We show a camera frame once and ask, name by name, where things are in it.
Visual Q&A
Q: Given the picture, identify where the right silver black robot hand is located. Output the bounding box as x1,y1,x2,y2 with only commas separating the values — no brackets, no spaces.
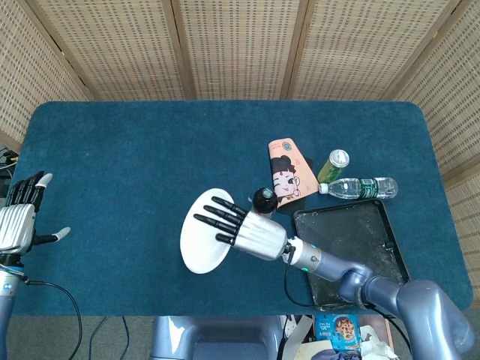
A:
193,195,289,262

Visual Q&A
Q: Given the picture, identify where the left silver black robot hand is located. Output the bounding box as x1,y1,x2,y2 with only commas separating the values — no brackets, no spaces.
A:
0,171,71,256

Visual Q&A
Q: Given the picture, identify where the white round plate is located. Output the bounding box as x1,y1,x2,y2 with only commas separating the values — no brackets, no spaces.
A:
180,187,245,275

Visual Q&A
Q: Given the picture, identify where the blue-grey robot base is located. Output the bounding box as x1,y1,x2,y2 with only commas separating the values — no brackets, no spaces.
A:
149,316,286,360

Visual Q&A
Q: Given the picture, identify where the black square tray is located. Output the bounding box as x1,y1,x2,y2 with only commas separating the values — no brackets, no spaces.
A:
292,198,412,312

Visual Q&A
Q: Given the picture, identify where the dark brown glass bottle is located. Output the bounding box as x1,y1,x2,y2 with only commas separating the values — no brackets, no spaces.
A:
250,187,279,221

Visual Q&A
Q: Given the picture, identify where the pink cartoon paper cup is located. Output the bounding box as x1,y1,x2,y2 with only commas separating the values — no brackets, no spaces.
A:
267,138,316,208

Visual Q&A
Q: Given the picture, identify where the green drink can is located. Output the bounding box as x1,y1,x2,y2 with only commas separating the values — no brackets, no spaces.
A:
316,148,351,184

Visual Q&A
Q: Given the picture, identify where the white paper strip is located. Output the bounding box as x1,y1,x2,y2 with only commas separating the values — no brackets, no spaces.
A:
280,314,314,360

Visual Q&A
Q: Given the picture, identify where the clear green-label water bottle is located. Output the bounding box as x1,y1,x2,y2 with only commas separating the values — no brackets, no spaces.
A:
317,176,399,201

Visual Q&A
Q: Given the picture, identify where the blue cookie snack packet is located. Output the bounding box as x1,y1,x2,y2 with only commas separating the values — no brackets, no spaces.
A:
313,313,363,352

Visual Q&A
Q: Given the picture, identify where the blue table mat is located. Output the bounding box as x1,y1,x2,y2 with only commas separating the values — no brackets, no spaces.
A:
0,100,474,318

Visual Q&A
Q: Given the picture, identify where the white crumpled tissue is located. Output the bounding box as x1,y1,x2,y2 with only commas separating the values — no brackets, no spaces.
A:
359,325,398,360

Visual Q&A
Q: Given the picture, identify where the woven bamboo folding screen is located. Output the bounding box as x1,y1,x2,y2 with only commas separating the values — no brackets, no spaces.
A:
0,0,480,211

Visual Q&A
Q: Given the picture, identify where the black equipment with cables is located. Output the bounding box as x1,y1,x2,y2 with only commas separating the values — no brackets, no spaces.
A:
0,144,20,198

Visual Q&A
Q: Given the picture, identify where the black left hand cable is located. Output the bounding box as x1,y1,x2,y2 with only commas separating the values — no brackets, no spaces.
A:
24,279,83,360

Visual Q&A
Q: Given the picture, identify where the thin black floor cable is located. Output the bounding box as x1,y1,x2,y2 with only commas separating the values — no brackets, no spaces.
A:
88,316,108,360

